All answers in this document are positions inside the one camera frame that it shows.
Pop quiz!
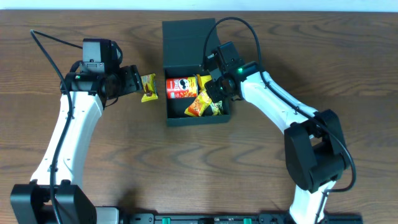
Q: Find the dark green box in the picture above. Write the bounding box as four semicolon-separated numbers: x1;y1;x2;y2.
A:
162;18;231;126

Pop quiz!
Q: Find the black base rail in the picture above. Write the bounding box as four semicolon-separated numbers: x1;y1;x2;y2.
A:
93;212;364;224

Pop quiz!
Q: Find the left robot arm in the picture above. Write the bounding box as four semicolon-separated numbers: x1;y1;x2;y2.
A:
10;65;142;223

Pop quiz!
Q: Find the yellow orange snack packet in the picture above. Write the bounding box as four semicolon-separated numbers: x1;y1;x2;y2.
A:
185;89;212;117

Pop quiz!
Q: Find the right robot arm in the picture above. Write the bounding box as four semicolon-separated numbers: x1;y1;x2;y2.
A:
205;62;355;223

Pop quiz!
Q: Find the yellow square snack packet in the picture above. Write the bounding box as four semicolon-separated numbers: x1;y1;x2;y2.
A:
197;74;212;90

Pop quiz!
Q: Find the yellow chocolate snack packet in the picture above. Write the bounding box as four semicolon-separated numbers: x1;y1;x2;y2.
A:
141;73;158;103

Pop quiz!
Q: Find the green yellow snack packet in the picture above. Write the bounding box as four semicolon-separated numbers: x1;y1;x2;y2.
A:
210;101;223;116

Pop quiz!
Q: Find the red Pringles can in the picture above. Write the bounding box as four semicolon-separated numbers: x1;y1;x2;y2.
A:
165;77;198;99

